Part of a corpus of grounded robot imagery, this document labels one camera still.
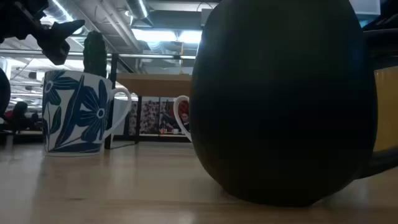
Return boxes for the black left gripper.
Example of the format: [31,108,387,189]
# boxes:
[0,0,86,66]

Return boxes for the white mug with blue flowers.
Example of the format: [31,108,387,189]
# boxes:
[42,69,132,157]

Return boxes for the white mug with blue stripes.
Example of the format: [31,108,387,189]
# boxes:
[172,95,193,143]

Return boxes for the black mug blue inside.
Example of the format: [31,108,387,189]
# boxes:
[188,0,398,208]

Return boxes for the green cactus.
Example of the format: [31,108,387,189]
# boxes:
[82,30,109,78]

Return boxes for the person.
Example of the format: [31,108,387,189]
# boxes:
[180,111,192,132]
[6,101,32,133]

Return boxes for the grey horizontal pipe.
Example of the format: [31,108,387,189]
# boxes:
[0,49,197,60]

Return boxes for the flower print partition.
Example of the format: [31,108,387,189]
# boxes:
[129,96,191,136]

